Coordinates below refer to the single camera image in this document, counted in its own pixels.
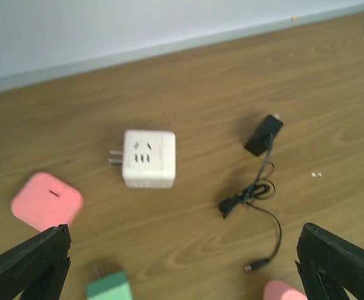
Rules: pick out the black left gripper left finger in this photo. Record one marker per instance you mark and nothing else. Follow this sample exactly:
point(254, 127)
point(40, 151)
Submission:
point(36, 268)

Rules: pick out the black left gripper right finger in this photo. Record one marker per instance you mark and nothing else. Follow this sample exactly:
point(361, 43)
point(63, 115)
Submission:
point(329, 266)

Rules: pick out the large pink socket block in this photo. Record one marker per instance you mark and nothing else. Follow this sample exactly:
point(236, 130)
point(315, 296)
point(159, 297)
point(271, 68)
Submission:
point(279, 290)

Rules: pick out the small pink plug adapter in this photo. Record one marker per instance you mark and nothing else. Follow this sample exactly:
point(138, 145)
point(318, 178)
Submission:
point(46, 201)

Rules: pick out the mint green plug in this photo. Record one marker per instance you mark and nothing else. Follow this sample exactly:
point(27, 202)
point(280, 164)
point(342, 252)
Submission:
point(114, 286)

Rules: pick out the white tiger cube socket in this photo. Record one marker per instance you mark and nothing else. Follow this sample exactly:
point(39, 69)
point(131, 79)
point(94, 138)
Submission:
point(148, 159)

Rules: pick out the black power adapter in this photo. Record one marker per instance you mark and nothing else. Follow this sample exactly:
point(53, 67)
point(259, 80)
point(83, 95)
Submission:
point(262, 138)

